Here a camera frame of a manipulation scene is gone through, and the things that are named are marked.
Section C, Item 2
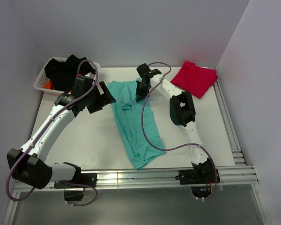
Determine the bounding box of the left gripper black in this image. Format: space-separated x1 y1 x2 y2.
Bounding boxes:
84 82 116 114

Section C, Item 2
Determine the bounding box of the teal t-shirt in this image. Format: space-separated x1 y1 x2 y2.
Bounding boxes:
107 81 165 171

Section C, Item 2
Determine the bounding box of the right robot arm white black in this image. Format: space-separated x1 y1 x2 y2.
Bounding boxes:
136 62 219 183

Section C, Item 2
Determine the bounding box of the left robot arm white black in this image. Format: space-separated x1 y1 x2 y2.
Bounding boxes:
7 75 116 189

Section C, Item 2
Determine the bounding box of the black t-shirt in basket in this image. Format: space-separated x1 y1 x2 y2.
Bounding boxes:
44 54 96 91

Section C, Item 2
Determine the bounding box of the folded red t-shirt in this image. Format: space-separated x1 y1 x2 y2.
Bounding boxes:
171 61 218 99

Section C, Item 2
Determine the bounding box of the orange t-shirt in basket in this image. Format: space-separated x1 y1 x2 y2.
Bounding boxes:
44 80 55 90

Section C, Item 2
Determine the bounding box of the white plastic basket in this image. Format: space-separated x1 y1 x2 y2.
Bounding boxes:
34 57 100 96

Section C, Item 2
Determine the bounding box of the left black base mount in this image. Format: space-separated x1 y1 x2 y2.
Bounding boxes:
54 173 98 207

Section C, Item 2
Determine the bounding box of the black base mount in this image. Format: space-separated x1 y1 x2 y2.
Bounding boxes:
54 173 98 207
175 164 221 199

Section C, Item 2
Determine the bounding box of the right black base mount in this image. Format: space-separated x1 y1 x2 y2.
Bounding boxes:
175 164 221 199

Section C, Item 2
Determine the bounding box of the aluminium right side rail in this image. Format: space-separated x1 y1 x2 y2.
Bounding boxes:
211 80 247 166

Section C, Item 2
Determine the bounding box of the aluminium rail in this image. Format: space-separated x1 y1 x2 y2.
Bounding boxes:
13 165 259 191
211 80 247 166

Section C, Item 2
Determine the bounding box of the aluminium front rail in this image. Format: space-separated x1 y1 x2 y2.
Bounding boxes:
13 165 259 191

